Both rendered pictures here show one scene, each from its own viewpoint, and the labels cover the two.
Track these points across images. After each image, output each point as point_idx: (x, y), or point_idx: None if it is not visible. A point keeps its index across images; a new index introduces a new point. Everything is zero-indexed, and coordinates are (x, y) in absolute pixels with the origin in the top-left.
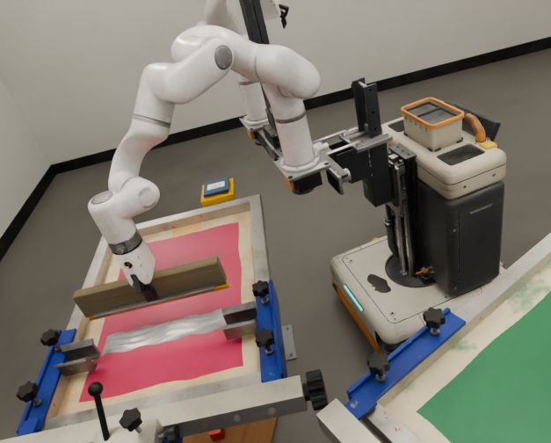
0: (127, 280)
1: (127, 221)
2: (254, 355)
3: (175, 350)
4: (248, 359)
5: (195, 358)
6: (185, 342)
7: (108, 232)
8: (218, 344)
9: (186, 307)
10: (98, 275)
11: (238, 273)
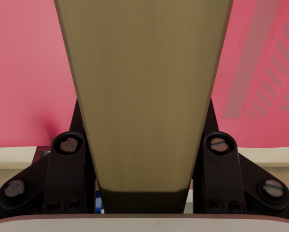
0: (139, 126)
1: None
2: (20, 159)
3: (25, 20)
4: (11, 153)
5: (2, 73)
6: (55, 47)
7: None
8: (47, 113)
9: None
10: None
11: (253, 143)
